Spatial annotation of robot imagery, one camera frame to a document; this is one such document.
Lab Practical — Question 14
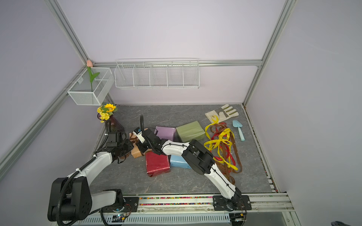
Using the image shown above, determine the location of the artificial pink tulip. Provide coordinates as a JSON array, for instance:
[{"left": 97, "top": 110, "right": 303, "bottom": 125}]
[{"left": 86, "top": 60, "right": 100, "bottom": 91}]

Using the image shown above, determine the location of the yellow sunflower bouquet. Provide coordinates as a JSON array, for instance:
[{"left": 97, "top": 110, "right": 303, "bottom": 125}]
[{"left": 97, "top": 103, "right": 117, "bottom": 123}]

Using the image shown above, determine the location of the light blue garden trowel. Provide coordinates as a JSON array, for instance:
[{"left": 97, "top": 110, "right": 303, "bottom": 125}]
[{"left": 232, "top": 120, "right": 245, "bottom": 142}]

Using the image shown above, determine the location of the small white mesh basket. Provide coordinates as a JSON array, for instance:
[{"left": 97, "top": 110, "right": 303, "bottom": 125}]
[{"left": 67, "top": 67, "right": 115, "bottom": 106}]

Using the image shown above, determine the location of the dark glass vase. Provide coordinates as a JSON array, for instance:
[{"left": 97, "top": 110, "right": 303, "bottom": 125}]
[{"left": 97, "top": 113, "right": 125, "bottom": 133}]

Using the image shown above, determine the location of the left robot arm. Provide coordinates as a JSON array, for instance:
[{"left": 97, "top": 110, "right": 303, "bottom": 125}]
[{"left": 47, "top": 132, "right": 133, "bottom": 226}]

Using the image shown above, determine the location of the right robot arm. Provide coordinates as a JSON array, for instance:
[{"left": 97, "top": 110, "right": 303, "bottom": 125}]
[{"left": 133, "top": 128, "right": 242, "bottom": 206}]

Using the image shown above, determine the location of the white gardening glove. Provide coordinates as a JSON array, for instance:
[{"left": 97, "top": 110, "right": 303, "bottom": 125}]
[{"left": 205, "top": 104, "right": 239, "bottom": 122}]

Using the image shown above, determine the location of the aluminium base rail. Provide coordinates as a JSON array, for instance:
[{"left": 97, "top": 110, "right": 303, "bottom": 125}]
[{"left": 76, "top": 193, "right": 301, "bottom": 226}]

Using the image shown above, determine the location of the orange gift box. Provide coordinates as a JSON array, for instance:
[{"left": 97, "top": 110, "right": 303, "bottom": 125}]
[{"left": 131, "top": 142, "right": 151, "bottom": 158}]

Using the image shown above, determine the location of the yellow ribbon of red box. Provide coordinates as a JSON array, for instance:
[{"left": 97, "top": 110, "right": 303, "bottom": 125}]
[{"left": 205, "top": 115, "right": 227, "bottom": 140}]

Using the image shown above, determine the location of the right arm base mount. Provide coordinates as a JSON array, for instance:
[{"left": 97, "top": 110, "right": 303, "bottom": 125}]
[{"left": 213, "top": 195, "right": 252, "bottom": 211}]

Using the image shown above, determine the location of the blue gift box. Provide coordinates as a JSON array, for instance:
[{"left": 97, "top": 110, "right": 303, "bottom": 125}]
[{"left": 170, "top": 155, "right": 191, "bottom": 169}]

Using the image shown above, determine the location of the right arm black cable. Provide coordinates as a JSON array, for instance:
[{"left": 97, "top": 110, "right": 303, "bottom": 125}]
[{"left": 140, "top": 114, "right": 238, "bottom": 195}]

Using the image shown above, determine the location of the purple gift box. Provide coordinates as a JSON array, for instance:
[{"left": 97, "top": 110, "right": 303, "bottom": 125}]
[{"left": 156, "top": 126, "right": 176, "bottom": 141}]

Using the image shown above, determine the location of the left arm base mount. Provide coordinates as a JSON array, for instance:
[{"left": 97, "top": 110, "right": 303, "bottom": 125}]
[{"left": 102, "top": 196, "right": 140, "bottom": 213}]

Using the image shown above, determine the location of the green gift box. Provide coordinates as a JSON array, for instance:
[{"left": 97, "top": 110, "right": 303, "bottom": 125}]
[{"left": 176, "top": 121, "right": 206, "bottom": 142}]

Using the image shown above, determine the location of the red gift box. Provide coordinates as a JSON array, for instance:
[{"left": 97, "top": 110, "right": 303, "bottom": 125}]
[{"left": 145, "top": 152, "right": 171, "bottom": 177}]

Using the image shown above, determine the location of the long white wire basket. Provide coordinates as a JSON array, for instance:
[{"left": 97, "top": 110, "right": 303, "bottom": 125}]
[{"left": 115, "top": 58, "right": 200, "bottom": 89}]

